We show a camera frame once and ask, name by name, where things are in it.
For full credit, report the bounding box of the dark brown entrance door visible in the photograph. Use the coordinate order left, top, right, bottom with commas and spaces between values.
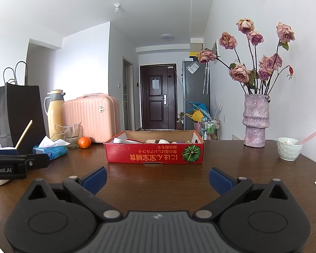
140, 64, 177, 131

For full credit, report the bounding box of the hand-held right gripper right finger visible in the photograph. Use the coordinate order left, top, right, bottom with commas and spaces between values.
192, 167, 290, 220

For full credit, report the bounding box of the metal wire cart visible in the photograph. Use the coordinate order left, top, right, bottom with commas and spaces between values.
201, 118, 222, 141

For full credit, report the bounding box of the blue folded frame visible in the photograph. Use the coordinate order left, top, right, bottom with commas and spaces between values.
189, 101, 210, 118

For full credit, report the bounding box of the white ceramic cup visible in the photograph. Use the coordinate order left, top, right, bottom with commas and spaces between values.
276, 137, 302, 161

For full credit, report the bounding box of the bunch of dried pink roses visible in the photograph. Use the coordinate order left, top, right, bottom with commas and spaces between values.
196, 18, 296, 95

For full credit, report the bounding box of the white hanging umbrella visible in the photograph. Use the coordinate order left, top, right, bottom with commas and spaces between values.
203, 63, 210, 95

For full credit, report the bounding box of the yellow thermos jug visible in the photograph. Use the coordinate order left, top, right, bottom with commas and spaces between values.
44, 90, 66, 141

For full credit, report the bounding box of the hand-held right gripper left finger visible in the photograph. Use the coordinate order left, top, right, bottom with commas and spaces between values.
28, 167, 123, 222

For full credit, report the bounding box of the black paper bag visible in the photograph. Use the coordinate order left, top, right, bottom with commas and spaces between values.
0, 61, 46, 153

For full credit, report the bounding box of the wooden stick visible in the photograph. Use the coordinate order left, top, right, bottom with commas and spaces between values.
15, 120, 33, 150

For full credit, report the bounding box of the white cable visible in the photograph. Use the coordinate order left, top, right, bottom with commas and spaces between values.
54, 121, 82, 140

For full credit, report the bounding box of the pink spoon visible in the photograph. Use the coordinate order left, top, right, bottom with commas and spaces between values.
296, 131, 316, 145

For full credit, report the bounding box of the red cardboard box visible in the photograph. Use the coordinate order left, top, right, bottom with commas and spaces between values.
104, 130, 204, 164

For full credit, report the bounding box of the pink suitcase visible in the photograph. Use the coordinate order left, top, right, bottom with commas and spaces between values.
63, 93, 120, 143

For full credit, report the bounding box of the blue tissue pack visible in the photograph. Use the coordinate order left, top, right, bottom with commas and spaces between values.
32, 136, 71, 161

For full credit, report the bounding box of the clear glass cup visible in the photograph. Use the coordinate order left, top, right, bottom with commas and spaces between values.
61, 125, 84, 149

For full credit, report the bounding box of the grey refrigerator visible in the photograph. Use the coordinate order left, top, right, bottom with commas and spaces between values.
182, 59, 211, 131

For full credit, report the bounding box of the pink textured vase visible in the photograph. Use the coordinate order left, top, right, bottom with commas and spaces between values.
242, 93, 270, 147

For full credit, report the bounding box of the interior side door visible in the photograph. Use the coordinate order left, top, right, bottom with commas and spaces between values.
122, 56, 134, 132

